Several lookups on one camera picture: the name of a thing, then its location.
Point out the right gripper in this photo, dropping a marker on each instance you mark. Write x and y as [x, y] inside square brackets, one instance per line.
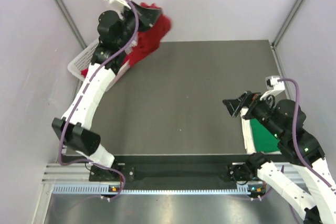
[250, 100]

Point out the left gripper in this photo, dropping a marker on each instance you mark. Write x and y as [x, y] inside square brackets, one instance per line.
[146, 16]

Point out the dark red t shirt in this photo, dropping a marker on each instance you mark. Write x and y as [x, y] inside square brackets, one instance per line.
[149, 41]

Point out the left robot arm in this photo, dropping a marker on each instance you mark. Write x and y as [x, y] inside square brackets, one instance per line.
[116, 34]

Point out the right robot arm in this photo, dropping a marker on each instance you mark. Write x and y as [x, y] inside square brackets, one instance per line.
[284, 120]

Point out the folded white t shirt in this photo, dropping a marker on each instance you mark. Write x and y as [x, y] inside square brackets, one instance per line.
[247, 135]

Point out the folded green t shirt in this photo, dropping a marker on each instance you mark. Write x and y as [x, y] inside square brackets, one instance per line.
[264, 141]

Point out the white plastic basket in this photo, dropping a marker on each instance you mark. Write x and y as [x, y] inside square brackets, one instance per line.
[82, 61]

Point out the pink red t shirt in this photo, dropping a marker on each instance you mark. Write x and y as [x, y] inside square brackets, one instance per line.
[84, 72]

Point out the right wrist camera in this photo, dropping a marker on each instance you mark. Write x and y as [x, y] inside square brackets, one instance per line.
[274, 87]

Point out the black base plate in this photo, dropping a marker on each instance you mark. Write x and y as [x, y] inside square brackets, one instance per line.
[179, 172]

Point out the grey slotted cable duct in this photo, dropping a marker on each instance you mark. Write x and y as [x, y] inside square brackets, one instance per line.
[104, 189]

